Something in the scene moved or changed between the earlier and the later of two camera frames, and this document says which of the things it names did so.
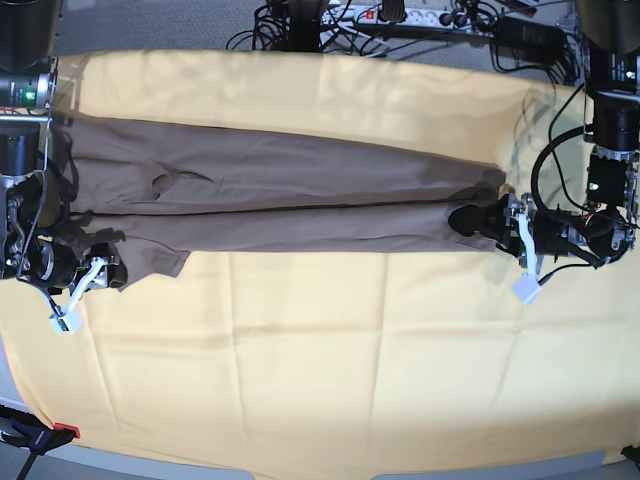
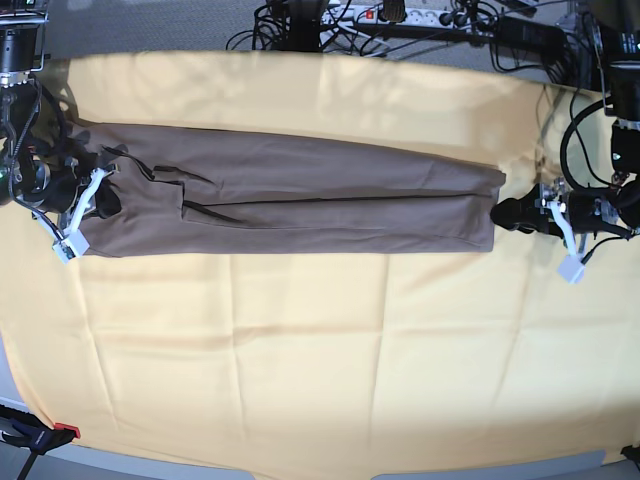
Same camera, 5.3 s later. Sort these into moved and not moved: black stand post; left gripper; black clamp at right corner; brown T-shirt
Moved: left gripper
Not moved: black clamp at right corner; brown T-shirt; black stand post
